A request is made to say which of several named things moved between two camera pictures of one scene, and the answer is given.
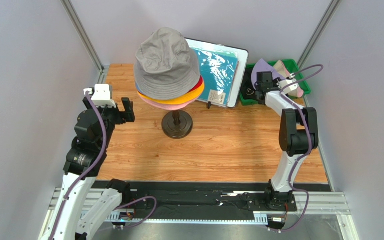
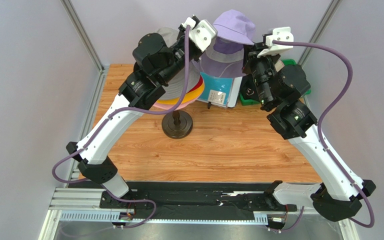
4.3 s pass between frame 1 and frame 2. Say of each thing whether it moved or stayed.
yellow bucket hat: stayed
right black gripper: moved
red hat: stayed
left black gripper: moved
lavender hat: moved
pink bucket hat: stayed
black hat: stayed
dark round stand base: stayed
